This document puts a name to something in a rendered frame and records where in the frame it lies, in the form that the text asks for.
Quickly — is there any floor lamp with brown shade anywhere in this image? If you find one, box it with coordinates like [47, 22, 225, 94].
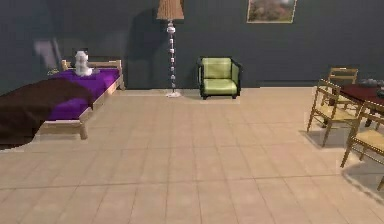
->
[156, 0, 185, 99]

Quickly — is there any wooden bed with purple mattress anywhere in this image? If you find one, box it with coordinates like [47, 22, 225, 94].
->
[35, 59, 126, 141]

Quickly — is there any framed landscape picture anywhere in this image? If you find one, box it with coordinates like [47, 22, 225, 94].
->
[246, 0, 298, 24]

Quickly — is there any dark brown blanket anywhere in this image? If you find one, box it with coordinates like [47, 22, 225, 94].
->
[0, 78, 96, 151]

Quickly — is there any green armchair with black frame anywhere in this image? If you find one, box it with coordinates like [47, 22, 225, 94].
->
[196, 56, 243, 100]

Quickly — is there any white plush toy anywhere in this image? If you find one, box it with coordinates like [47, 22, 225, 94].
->
[73, 50, 95, 78]

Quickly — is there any dark red dining table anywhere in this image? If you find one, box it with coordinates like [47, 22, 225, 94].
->
[337, 83, 384, 128]

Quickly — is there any wooden dining chair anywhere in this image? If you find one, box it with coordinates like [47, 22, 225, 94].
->
[326, 67, 359, 88]
[340, 100, 384, 192]
[306, 79, 362, 148]

